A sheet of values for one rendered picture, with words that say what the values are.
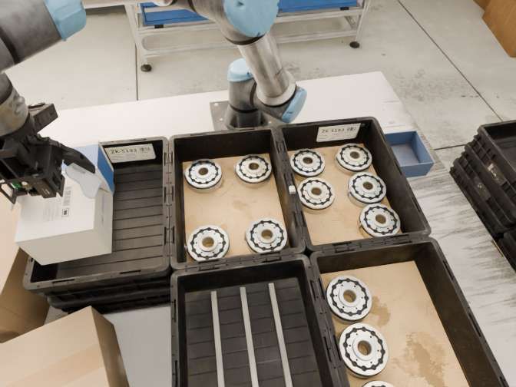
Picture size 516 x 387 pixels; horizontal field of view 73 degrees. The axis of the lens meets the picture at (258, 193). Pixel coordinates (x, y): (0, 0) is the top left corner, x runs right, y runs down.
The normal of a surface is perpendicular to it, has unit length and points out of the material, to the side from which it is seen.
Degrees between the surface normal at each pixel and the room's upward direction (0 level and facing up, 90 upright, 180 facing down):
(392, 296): 0
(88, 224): 0
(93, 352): 0
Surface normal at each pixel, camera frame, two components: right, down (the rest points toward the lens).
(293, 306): 0.02, -0.57
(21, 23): 0.74, 0.24
